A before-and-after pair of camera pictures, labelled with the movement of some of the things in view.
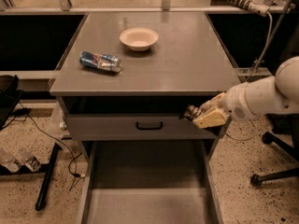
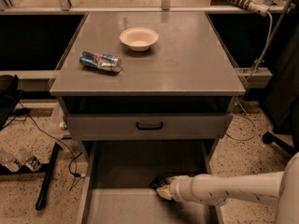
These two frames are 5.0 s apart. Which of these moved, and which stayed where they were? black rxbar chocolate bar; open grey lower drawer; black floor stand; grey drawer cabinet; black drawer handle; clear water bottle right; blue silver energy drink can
Moved: black rxbar chocolate bar
Stayed: black floor stand; clear water bottle right; black drawer handle; grey drawer cabinet; open grey lower drawer; blue silver energy drink can
